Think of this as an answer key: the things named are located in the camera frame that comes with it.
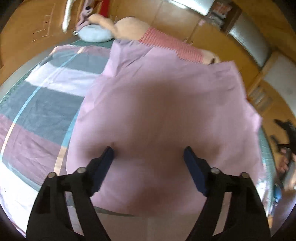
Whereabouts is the wooden shelf with items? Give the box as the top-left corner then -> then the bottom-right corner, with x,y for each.
207,1 -> 242,34

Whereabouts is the small purple plush toy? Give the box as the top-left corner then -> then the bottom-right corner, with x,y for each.
76,0 -> 94,31

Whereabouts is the pink padded winter jacket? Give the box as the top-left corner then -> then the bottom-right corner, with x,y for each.
66,40 -> 264,216

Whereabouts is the light blue round pillow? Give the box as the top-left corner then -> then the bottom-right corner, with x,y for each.
74,25 -> 113,43

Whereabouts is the person's right hand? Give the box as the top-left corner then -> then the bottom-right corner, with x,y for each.
277,148 -> 295,173

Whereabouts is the large striped plush toy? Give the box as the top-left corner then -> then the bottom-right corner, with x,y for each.
88,14 -> 221,65

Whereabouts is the plaid pink grey bedsheet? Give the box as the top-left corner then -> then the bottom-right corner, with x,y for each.
1,41 -> 112,235

